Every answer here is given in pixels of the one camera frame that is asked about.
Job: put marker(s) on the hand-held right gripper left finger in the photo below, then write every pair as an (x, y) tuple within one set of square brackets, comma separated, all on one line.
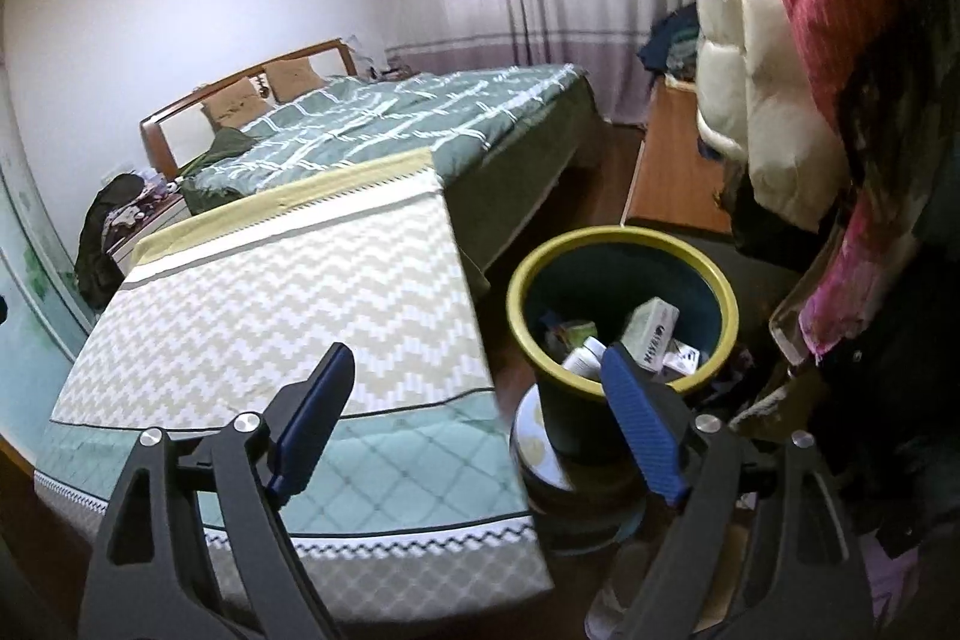
[(311, 419)]

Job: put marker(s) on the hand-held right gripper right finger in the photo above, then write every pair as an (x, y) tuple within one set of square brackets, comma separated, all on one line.
[(645, 419)]

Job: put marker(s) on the white medicine box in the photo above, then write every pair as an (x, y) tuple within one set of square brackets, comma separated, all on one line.
[(649, 332)]

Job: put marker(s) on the white plastic bottle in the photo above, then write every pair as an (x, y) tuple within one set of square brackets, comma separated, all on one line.
[(581, 359)]

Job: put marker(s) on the green packet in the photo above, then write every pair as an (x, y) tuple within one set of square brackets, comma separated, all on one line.
[(574, 334)]

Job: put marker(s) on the blue bin with yellow rim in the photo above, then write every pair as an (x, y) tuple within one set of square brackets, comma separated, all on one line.
[(622, 265)]

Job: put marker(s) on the round stool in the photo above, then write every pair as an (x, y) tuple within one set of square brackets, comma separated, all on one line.
[(536, 452)]

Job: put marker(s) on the patterned tablecloth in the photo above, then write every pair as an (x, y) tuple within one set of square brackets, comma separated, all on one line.
[(300, 280)]

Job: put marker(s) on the white nightstand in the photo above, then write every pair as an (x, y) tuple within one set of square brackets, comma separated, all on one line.
[(146, 227)]

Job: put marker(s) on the wooden cabinet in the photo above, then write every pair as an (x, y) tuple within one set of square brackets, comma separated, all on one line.
[(675, 160)]

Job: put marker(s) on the pink floral cloth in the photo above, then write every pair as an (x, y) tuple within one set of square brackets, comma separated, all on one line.
[(862, 265)]

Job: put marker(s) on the black coat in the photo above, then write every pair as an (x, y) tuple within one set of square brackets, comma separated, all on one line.
[(915, 422)]

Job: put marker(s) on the dark jacket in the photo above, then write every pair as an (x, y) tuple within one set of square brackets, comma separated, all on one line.
[(101, 242)]

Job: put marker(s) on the wooden bed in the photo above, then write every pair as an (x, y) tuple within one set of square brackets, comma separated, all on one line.
[(540, 160)]

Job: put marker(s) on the dark green cloth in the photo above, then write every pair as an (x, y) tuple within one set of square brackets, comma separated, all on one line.
[(225, 147)]

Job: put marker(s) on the sliding wardrobe doors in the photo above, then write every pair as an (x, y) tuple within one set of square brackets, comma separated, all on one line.
[(30, 347)]

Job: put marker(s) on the green plaid duvet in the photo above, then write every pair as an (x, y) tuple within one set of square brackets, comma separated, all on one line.
[(390, 123)]

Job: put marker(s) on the brown embroidered pillow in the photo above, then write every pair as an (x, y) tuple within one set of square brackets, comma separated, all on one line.
[(231, 104), (294, 79)]

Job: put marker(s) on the white down jacket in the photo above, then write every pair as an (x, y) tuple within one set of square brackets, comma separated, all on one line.
[(765, 85)]

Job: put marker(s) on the pile of clothes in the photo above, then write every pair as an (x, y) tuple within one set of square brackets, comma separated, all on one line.
[(671, 44)]

